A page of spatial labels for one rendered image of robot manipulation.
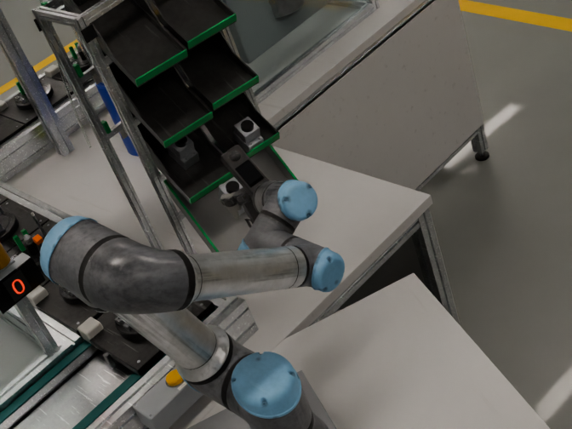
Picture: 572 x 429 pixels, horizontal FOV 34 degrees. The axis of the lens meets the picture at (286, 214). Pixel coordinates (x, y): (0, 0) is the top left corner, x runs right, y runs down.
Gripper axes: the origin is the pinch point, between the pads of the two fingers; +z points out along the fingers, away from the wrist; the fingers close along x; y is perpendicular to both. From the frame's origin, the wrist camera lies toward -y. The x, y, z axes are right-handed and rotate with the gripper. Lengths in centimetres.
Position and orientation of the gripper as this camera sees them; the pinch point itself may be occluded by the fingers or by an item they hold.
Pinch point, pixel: (231, 190)
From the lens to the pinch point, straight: 207.2
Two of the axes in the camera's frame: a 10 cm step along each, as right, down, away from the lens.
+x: 7.8, -5.4, 3.2
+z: -3.9, -0.3, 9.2
